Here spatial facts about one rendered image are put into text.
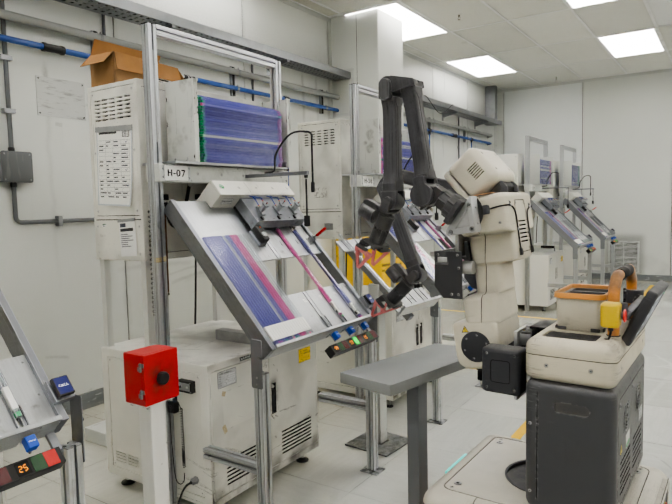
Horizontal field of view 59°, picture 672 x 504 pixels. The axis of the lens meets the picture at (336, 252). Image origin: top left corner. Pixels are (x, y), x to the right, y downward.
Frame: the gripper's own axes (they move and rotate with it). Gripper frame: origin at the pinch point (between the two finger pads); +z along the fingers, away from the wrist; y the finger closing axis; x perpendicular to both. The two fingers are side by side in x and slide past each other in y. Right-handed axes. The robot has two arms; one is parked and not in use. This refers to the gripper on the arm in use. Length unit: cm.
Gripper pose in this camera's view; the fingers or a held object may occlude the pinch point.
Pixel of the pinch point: (378, 312)
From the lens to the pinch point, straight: 250.5
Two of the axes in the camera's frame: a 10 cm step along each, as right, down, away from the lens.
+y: -5.6, 0.9, -8.2
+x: 5.9, 7.4, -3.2
